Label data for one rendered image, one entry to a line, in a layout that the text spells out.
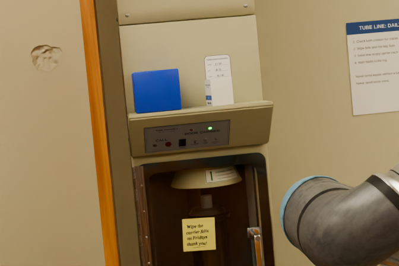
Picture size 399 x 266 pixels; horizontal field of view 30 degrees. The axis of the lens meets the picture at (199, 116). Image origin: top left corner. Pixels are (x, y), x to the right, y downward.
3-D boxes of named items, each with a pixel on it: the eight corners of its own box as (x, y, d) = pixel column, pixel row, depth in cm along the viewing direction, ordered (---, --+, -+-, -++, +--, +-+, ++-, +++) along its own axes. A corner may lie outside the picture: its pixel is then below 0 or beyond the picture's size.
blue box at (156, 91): (135, 112, 171) (130, 73, 170) (178, 108, 172) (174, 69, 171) (136, 114, 161) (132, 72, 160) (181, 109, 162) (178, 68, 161)
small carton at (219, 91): (206, 105, 170) (203, 79, 169) (227, 103, 171) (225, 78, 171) (212, 106, 165) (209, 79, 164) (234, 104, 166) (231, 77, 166)
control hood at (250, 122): (130, 156, 172) (126, 113, 171) (267, 142, 175) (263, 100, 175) (131, 161, 160) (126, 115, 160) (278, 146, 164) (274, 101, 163)
